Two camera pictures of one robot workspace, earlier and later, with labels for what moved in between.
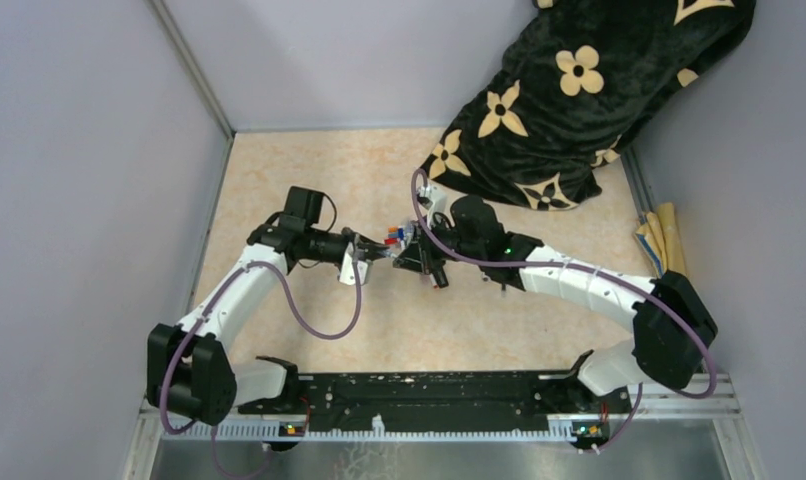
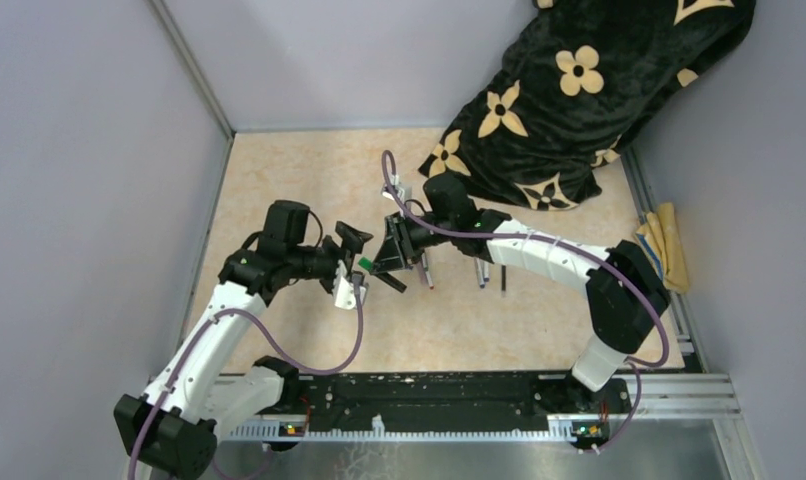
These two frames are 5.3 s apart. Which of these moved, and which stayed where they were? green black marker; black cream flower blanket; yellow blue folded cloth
Moved: green black marker
Stayed: yellow blue folded cloth; black cream flower blanket
